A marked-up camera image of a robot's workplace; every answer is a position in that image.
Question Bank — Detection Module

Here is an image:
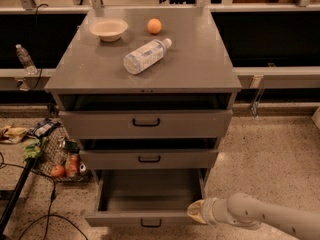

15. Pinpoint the beige paper bowl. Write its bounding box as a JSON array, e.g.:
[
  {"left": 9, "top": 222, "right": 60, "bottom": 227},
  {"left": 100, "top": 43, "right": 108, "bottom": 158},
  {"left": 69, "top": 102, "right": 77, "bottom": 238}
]
[{"left": 89, "top": 18, "right": 128, "bottom": 42}]

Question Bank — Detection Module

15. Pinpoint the grey bottom drawer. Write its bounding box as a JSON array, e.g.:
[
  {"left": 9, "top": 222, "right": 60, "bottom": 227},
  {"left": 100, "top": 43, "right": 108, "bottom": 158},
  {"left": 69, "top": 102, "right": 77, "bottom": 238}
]
[{"left": 86, "top": 169, "right": 205, "bottom": 228}]

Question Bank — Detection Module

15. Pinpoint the green snack bag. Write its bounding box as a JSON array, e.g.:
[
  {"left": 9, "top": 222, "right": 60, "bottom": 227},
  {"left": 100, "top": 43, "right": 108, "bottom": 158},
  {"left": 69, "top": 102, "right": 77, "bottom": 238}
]
[{"left": 22, "top": 137, "right": 47, "bottom": 161}]

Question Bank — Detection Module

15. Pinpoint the blue chip bag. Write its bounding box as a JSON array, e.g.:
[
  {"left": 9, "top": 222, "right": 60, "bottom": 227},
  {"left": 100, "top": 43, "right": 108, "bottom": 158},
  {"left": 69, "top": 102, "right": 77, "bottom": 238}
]
[{"left": 27, "top": 118, "right": 60, "bottom": 138}]

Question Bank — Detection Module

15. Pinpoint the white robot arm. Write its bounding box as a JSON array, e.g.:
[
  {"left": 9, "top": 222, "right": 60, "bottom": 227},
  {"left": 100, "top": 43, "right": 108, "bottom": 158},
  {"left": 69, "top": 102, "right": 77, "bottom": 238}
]
[{"left": 187, "top": 193, "right": 320, "bottom": 240}]

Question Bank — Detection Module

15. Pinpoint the lying clear water bottle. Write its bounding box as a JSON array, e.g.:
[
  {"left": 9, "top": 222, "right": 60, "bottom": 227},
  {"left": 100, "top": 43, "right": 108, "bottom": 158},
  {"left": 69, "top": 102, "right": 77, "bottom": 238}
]
[{"left": 123, "top": 38, "right": 172, "bottom": 75}]

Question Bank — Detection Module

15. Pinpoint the grey middle drawer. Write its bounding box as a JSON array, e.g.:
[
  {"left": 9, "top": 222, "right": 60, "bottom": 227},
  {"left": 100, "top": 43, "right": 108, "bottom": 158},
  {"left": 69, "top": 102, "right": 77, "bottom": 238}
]
[{"left": 80, "top": 149, "right": 218, "bottom": 170}]

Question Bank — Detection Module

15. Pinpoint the black floor cable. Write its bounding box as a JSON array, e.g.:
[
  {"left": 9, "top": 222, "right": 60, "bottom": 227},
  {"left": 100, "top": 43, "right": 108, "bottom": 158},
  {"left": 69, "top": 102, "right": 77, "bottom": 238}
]
[{"left": 0, "top": 152, "right": 89, "bottom": 240}]

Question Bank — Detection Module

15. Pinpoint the grey top drawer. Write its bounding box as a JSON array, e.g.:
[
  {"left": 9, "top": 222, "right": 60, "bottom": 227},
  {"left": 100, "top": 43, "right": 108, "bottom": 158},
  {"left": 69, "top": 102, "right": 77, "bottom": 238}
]
[{"left": 59, "top": 111, "right": 232, "bottom": 139}]

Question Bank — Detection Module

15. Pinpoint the red snack can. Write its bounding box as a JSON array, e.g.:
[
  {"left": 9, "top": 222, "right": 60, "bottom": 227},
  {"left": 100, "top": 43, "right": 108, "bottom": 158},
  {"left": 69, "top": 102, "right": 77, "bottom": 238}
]
[{"left": 66, "top": 154, "right": 80, "bottom": 177}]

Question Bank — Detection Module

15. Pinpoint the yellow cloth rag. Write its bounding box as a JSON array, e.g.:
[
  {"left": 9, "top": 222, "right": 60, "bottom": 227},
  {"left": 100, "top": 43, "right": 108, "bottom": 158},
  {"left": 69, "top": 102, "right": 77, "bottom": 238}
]
[{"left": 0, "top": 126, "right": 27, "bottom": 144}]

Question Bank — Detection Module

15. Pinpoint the red tomato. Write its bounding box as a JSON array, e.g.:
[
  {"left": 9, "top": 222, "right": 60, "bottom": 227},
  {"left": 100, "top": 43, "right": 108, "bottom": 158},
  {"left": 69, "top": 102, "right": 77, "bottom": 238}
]
[{"left": 51, "top": 165, "right": 65, "bottom": 178}]

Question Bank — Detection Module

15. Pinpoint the grey metal drawer cabinet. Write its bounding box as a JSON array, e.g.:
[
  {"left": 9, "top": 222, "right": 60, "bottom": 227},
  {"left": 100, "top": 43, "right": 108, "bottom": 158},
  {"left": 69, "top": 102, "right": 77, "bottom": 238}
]
[{"left": 46, "top": 8, "right": 241, "bottom": 177}]

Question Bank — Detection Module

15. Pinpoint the wire mesh basket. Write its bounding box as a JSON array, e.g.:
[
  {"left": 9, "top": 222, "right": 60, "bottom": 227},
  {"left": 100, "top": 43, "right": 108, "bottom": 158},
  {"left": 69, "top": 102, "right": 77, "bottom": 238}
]
[{"left": 37, "top": 126, "right": 91, "bottom": 183}]

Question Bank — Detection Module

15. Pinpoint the black pole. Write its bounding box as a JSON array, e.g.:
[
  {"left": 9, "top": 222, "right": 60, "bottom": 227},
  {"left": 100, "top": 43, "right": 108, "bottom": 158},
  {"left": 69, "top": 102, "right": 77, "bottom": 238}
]
[{"left": 0, "top": 159, "right": 36, "bottom": 240}]

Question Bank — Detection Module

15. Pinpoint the grey drawer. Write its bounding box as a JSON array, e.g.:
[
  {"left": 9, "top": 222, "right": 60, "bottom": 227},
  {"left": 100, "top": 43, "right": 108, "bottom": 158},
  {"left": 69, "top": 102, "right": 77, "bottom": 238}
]
[
  {"left": 86, "top": 169, "right": 205, "bottom": 228},
  {"left": 80, "top": 149, "right": 218, "bottom": 170},
  {"left": 59, "top": 111, "right": 232, "bottom": 139}
]

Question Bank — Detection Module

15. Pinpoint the orange fruit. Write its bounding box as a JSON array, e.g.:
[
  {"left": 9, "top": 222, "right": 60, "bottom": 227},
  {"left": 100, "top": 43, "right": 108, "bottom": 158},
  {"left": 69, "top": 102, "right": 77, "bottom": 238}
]
[{"left": 147, "top": 18, "right": 162, "bottom": 35}]

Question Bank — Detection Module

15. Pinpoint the standing clear water bottle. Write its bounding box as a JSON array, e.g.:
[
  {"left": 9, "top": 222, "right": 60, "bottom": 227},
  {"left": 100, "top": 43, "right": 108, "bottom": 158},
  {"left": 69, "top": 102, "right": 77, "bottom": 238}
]
[{"left": 16, "top": 44, "right": 38, "bottom": 75}]

